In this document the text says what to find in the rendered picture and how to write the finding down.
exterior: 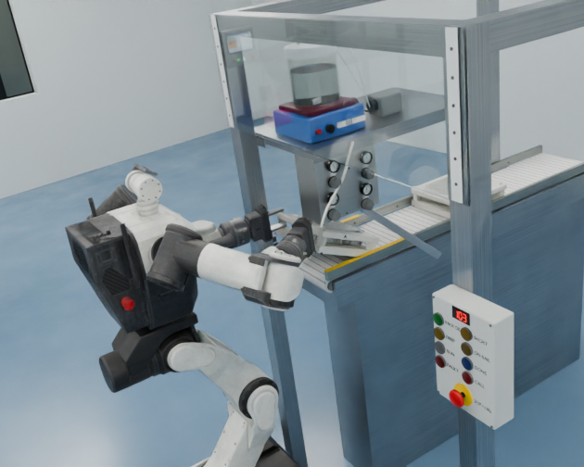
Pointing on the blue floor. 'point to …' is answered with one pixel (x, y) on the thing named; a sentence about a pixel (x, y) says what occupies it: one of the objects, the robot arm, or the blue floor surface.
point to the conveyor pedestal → (539, 296)
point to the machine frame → (287, 397)
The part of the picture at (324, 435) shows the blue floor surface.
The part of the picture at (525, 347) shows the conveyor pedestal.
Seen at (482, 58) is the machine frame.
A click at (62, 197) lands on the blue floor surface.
